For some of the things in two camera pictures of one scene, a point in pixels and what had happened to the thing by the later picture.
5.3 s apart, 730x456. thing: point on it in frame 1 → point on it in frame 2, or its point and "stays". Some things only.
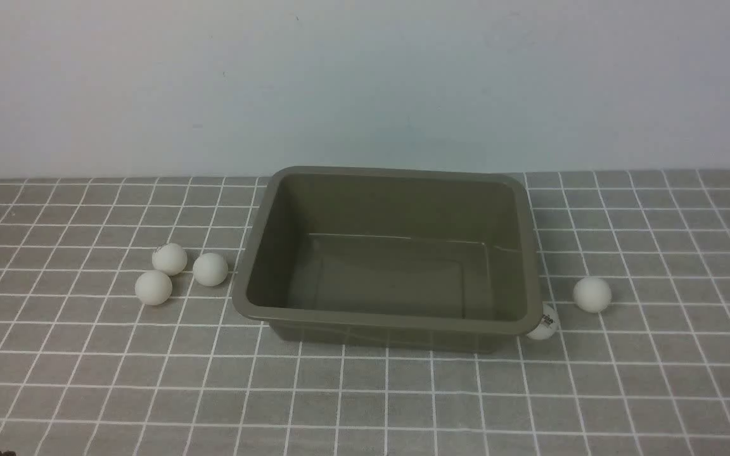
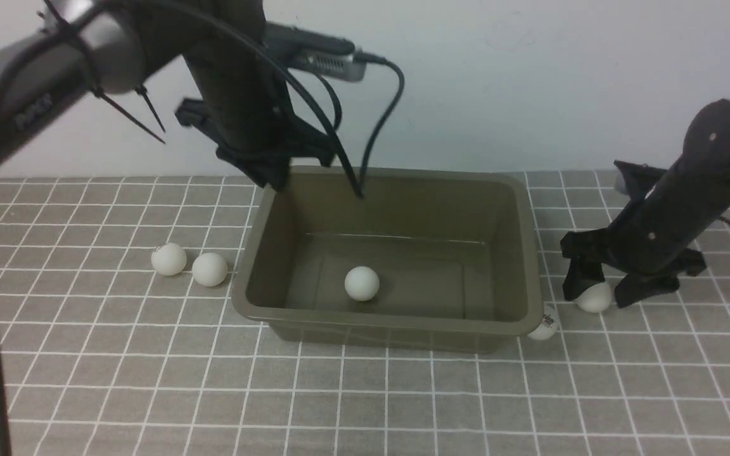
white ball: x=170 y=258 stays
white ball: x=210 y=269 stays
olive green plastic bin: x=389 y=259 stays
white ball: x=153 y=287 → x=362 y=283
